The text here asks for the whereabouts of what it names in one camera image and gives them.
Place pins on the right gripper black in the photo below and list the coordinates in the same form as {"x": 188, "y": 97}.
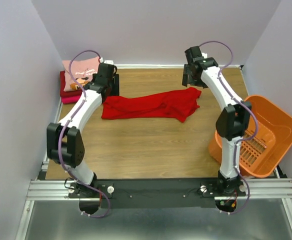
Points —
{"x": 188, "y": 75}

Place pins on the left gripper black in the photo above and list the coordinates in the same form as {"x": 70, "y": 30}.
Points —
{"x": 115, "y": 85}

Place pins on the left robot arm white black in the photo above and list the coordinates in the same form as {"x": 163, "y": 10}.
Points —
{"x": 64, "y": 143}

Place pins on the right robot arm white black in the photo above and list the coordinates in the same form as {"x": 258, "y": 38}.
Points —
{"x": 233, "y": 121}

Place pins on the pink folded printed t shirt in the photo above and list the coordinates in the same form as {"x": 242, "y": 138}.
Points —
{"x": 81, "y": 70}

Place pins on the magenta folded t shirt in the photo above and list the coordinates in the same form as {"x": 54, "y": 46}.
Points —
{"x": 70, "y": 100}

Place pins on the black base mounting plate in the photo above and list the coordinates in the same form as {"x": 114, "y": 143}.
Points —
{"x": 158, "y": 193}

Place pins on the orange plastic laundry basket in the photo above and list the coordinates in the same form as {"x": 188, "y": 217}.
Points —
{"x": 260, "y": 155}

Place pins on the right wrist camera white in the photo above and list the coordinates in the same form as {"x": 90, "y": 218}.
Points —
{"x": 205, "y": 55}

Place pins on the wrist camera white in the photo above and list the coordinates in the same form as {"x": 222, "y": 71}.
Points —
{"x": 102, "y": 60}
{"x": 205, "y": 55}

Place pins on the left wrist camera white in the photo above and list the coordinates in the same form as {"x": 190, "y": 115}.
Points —
{"x": 102, "y": 60}

